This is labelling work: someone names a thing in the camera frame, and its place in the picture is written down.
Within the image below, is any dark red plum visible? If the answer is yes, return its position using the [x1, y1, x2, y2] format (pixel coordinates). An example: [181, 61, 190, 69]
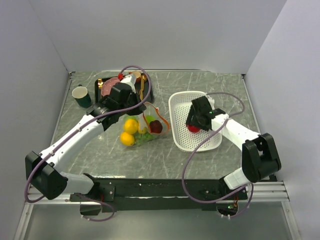
[149, 120, 163, 134]

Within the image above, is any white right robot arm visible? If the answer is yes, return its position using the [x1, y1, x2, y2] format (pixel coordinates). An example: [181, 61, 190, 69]
[186, 96, 282, 199]

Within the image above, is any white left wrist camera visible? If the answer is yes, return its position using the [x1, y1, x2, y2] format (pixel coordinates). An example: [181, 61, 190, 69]
[120, 74, 137, 89]

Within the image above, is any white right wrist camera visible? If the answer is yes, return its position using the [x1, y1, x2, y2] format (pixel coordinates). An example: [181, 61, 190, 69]
[206, 95, 215, 109]

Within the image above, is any green grape bunch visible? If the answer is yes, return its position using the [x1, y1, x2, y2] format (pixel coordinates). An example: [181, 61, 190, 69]
[134, 132, 155, 146]

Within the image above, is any black serving tray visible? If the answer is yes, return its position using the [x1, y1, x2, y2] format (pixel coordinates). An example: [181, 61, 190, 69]
[94, 71, 154, 103]

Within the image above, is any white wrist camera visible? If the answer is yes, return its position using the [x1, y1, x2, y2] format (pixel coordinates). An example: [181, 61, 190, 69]
[206, 95, 215, 109]
[120, 74, 137, 89]

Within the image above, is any yellow orange fruit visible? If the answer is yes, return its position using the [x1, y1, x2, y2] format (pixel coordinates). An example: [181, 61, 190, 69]
[123, 118, 139, 135]

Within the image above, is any red strawberry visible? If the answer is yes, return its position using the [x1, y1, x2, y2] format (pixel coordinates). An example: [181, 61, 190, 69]
[187, 125, 201, 133]

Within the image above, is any dark green mug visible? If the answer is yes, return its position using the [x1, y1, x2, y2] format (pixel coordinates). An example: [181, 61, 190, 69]
[71, 84, 92, 108]

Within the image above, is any pink dotted plate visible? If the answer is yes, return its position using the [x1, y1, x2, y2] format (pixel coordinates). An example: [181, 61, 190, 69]
[101, 77, 120, 97]

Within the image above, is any clear zip top bag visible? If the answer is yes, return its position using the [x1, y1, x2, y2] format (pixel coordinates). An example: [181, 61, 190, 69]
[119, 102, 170, 147]

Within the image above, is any green star fruit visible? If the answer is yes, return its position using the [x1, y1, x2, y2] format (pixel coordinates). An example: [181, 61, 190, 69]
[145, 115, 156, 124]

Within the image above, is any small orange cup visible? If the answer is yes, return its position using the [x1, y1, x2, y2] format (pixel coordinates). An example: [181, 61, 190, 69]
[131, 71, 142, 82]

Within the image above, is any yellow corn cob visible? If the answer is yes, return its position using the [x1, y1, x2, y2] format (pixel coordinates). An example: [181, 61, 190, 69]
[138, 125, 148, 134]

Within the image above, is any green round cabbage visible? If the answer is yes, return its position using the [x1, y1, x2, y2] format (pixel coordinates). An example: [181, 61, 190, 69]
[124, 115, 138, 121]

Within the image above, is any gold spoon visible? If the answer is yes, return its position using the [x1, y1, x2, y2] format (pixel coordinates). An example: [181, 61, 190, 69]
[141, 74, 148, 83]

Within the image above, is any gold fork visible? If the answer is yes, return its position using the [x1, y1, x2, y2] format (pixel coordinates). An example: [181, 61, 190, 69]
[97, 78, 104, 90]

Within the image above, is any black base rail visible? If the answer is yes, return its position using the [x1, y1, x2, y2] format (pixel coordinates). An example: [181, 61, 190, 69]
[68, 178, 251, 213]

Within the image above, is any white perforated basket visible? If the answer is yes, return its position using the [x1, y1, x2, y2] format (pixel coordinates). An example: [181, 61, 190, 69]
[168, 91, 212, 153]

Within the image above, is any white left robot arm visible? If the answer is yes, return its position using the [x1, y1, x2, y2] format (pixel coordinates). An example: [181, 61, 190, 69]
[25, 83, 147, 201]

